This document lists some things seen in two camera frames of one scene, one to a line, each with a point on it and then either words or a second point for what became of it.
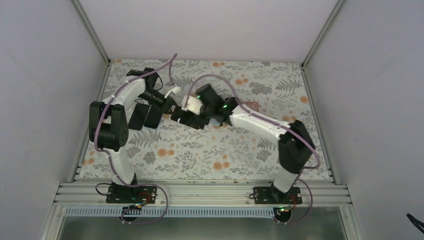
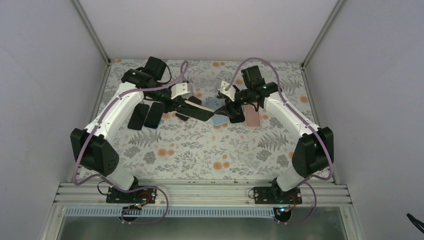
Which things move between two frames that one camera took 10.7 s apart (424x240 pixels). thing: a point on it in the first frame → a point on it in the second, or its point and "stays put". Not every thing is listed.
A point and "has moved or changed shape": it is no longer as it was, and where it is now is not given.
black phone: (153, 117) stays put
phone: (187, 118) has moved or changed shape
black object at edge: (415, 223) stays put
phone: (138, 118) stays put
